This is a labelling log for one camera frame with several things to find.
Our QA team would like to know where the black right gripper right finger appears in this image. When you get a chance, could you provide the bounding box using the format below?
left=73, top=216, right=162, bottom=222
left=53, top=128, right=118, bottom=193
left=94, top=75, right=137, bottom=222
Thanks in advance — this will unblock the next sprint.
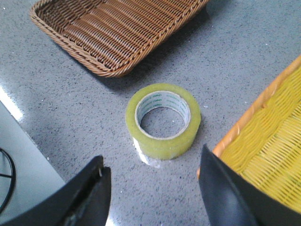
left=198, top=145, right=301, bottom=226

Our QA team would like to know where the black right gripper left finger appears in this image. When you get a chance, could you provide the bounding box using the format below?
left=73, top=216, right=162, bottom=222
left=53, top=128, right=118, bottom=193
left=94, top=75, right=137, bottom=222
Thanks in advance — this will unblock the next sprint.
left=4, top=155, right=111, bottom=226

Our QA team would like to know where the yellowish clear tape roll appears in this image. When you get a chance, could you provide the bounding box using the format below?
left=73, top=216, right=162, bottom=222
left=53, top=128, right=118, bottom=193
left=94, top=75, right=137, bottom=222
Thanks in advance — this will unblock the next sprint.
left=125, top=83, right=201, bottom=160

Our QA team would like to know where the yellow woven basket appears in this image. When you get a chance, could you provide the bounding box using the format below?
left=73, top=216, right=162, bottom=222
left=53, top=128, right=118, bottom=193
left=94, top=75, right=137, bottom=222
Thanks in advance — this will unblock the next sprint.
left=197, top=55, right=301, bottom=214

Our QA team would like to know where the brown wicker basket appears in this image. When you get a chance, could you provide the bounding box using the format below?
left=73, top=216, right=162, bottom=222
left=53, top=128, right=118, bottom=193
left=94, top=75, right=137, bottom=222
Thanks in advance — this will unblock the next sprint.
left=30, top=0, right=207, bottom=77

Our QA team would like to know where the black wire stand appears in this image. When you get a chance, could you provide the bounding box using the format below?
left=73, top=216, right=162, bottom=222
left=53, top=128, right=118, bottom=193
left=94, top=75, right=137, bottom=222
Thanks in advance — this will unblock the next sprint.
left=0, top=148, right=16, bottom=213

